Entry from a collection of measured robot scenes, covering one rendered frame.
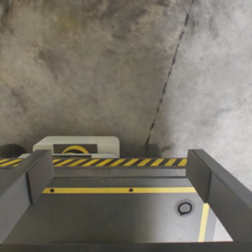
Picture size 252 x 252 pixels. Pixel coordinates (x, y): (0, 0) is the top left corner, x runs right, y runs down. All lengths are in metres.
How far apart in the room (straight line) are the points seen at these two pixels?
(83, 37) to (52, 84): 0.19
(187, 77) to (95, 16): 0.37
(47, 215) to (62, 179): 0.10
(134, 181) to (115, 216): 0.09
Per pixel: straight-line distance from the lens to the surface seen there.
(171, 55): 0.66
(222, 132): 0.77
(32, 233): 0.50
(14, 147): 0.70
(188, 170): 0.17
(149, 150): 0.57
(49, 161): 0.17
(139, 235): 0.46
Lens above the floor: 0.64
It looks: 75 degrees down
